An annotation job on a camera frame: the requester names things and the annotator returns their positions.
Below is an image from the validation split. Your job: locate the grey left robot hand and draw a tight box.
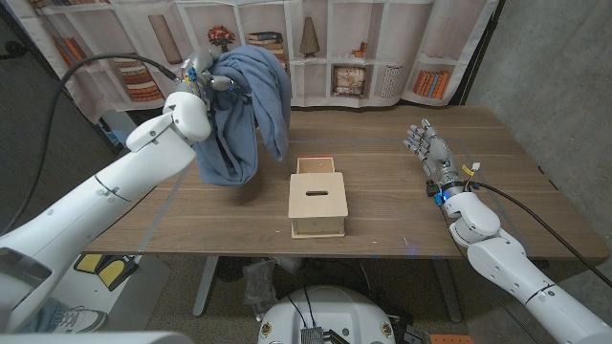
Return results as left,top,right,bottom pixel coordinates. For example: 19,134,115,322
174,47,238,97

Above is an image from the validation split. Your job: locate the black device beside base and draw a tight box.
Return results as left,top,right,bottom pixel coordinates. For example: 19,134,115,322
394,314,431,344

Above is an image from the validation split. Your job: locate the white floor board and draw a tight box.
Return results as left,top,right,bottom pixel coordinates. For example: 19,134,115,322
61,255,173,333

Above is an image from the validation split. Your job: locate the blue jeans leg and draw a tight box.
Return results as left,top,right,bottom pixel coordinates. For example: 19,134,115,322
21,298,68,333

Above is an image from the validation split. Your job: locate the clear plastic bag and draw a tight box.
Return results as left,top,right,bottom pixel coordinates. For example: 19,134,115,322
241,259,278,321

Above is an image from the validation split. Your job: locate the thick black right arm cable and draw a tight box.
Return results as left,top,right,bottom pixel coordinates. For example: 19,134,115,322
469,180,612,290

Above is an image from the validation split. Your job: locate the blue hoodie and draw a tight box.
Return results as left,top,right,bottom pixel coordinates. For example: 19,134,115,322
191,45,293,187

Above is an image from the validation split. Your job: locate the grey table leg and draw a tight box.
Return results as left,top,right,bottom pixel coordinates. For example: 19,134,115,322
432,260,464,324
191,256,220,318

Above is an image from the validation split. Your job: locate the wooden box with slot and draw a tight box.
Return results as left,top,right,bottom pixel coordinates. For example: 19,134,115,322
287,171,349,240

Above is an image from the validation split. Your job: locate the white cabinet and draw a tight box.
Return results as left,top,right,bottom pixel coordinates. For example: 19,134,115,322
98,110,144,154

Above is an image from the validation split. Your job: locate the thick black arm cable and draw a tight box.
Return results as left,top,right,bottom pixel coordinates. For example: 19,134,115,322
0,52,182,236
469,180,612,290

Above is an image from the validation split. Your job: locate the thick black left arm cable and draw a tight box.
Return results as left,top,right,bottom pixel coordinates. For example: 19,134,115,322
0,52,182,236

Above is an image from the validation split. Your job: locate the printed bookshelf backdrop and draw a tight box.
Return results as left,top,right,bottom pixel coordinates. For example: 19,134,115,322
4,0,501,123

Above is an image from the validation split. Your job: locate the wooden drawer with red edge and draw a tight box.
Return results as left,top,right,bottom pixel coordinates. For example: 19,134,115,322
295,155,337,175

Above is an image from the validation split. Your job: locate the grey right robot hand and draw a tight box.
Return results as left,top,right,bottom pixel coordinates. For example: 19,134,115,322
403,118,464,191

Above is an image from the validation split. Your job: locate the white grey sneaker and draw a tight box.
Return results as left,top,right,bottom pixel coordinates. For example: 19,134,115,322
52,305,109,334

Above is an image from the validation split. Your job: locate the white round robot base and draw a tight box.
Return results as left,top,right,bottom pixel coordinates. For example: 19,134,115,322
256,285,397,344

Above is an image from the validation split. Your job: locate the orange block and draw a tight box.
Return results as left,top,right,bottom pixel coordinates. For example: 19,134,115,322
429,333,474,344

